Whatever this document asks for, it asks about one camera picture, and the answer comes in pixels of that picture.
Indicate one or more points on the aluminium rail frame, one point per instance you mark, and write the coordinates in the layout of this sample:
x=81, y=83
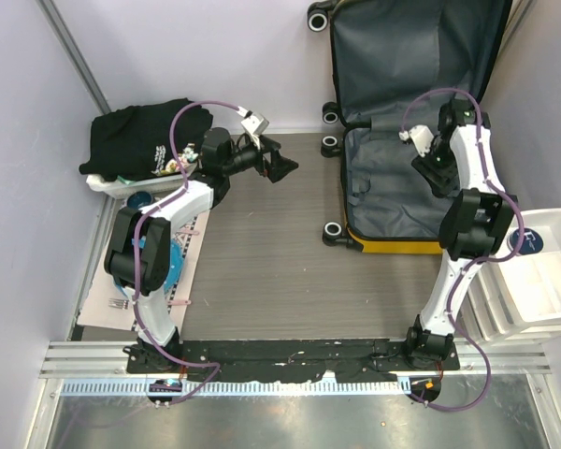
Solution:
x=92, y=369

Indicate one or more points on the yellow cartoon hard-shell suitcase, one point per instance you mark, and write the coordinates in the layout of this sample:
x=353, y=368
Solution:
x=394, y=64

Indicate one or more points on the silver fork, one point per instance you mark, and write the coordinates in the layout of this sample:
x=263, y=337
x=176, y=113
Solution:
x=117, y=303

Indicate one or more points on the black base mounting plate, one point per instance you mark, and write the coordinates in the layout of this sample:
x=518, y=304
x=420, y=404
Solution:
x=283, y=361

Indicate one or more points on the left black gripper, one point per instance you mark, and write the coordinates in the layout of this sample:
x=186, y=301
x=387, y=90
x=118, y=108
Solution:
x=278, y=166

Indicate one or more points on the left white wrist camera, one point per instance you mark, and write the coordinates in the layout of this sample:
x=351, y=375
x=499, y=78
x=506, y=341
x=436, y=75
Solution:
x=253, y=124

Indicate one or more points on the pink chopstick near edge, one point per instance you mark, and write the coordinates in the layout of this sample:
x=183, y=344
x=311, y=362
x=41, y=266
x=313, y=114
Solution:
x=179, y=303

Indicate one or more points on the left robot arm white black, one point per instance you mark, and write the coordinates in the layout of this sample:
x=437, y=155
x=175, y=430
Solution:
x=220, y=158

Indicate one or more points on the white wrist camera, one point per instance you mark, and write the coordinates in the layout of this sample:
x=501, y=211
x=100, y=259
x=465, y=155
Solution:
x=253, y=124
x=420, y=136

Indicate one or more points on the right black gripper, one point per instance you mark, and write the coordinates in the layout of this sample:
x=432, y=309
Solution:
x=434, y=176

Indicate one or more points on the small blue cup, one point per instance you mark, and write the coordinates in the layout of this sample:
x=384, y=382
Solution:
x=138, y=200

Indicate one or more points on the white perforated plastic basket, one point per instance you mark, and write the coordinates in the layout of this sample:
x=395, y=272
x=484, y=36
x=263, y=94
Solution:
x=121, y=190

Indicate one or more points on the white blue round tin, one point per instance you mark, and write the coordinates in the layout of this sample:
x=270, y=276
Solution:
x=531, y=241

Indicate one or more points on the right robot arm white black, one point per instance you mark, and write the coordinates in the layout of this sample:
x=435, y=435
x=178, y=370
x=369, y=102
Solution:
x=457, y=159

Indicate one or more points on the floral patterned small pouch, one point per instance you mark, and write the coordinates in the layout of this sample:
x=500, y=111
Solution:
x=186, y=159

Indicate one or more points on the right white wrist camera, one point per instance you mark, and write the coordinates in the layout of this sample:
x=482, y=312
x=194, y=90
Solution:
x=420, y=136

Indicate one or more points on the white compartment organizer tray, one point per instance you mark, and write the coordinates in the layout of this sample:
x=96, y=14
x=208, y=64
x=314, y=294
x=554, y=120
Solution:
x=519, y=301

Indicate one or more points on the patterned white placemat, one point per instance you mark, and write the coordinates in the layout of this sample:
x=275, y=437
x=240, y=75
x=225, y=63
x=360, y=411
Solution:
x=95, y=310

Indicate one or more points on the blue dotted plate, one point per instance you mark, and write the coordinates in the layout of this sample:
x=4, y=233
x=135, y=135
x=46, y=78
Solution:
x=175, y=262

